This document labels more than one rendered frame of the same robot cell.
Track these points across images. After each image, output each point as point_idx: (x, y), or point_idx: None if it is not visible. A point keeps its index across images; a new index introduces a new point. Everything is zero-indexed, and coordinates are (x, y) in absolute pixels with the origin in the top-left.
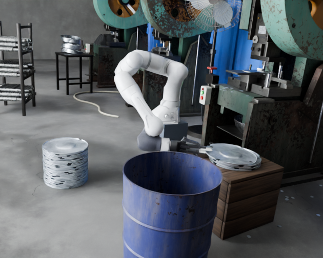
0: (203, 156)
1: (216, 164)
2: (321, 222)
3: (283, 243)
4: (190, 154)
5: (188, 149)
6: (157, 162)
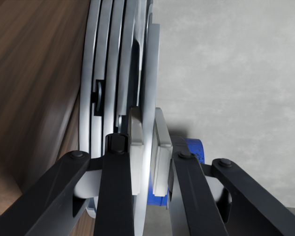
0: (67, 95)
1: (90, 210)
2: None
3: None
4: (59, 222)
5: (133, 235)
6: None
